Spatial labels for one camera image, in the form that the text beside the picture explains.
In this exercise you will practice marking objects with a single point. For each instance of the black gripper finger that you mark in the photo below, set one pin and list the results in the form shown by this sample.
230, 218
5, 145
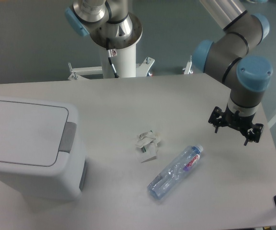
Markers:
253, 134
216, 118

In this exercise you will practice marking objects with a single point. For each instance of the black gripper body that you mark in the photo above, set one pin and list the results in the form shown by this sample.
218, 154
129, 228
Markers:
239, 118

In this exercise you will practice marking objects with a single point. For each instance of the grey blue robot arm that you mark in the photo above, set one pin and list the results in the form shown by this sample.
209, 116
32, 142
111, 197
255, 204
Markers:
227, 60

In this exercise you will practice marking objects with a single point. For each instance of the grey trash can push button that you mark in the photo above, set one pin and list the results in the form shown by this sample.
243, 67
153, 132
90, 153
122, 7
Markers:
68, 136

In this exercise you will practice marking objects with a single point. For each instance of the white plastic trash can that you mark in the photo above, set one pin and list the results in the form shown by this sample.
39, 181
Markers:
30, 134

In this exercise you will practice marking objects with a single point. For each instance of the clear plastic water bottle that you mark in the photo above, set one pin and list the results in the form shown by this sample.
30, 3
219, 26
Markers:
175, 172

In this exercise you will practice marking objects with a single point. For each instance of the crumpled white paper carton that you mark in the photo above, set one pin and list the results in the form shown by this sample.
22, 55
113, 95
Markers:
146, 146

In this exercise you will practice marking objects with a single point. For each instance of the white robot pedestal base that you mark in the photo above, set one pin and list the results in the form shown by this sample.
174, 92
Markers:
117, 51

